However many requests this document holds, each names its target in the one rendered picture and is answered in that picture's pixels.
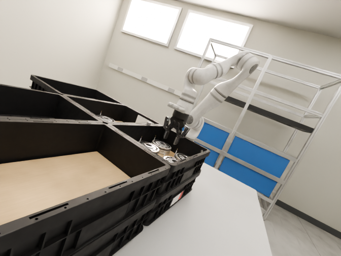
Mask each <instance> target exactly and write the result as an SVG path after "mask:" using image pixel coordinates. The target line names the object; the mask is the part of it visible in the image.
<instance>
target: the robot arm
mask: <svg viewBox="0 0 341 256"><path fill-rule="evenodd" d="M259 64H260V60H259V59H258V58H256V57H255V56H254V55H252V54H251V53H250V52H248V51H242V52H240V53H238V54H236V55H234V56H232V57H230V58H228V59H226V60H223V61H221V62H217V63H213V64H210V65H208V66H206V67H205V68H204V69H200V68H190V69H189V70H188V71H187V73H186V75H185V80H184V86H183V91H182V93H181V96H180V98H179V100H178V102H177V104H173V103H171V102H169V103H168V105H167V106H168V107H171V108H173V109H174V112H173V115H172V117H167V116H166V117H165V121H164V125H163V128H164V129H165V133H164V139H167V137H168V135H169V131H170V130H171V129H173V128H175V129H176V132H177V137H176V138H175V140H174V142H173V144H174V145H176V144H178V142H179V139H180V138H185V137H186V138H188V139H190V140H192V141H194V140H195V138H197V136H198V135H199V133H200V131H201V129H202V127H203V124H204V118H203V115H204V114H205V113H207V112H208V111H210V110H212V109H214V108H216V107H217V106H219V105H220V104H221V103H222V102H223V101H224V100H225V99H226V98H227V97H228V96H229V95H230V94H231V93H232V92H233V91H234V90H235V89H236V88H237V87H238V86H239V85H240V84H241V83H242V82H243V81H244V80H245V79H246V78H247V77H249V76H250V75H251V74H252V73H253V72H254V71H255V70H256V69H257V67H258V66H259ZM230 67H236V68H237V69H238V70H240V73H239V74H238V75H237V76H235V77H234V78H232V79H230V80H228V81H225V82H222V83H219V84H217V85H216V86H215V87H214V88H213V89H212V90H211V91H210V92H209V94H208V95H207V96H206V97H205V98H204V99H203V100H202V101H201V102H200V103H199V105H198V106H197V107H195V108H194V109H193V110H192V107H193V104H194V102H195V99H196V97H197V92H196V91H195V90H194V89H195V85H205V84H207V83H209V82H210V81H212V80H214V79H217V78H220V77H223V76H224V75H225V74H226V73H227V72H228V71H229V69H230ZM191 110H192V111H191ZM169 121H170V124H169ZM182 128H184V131H183V132H182Z"/></svg>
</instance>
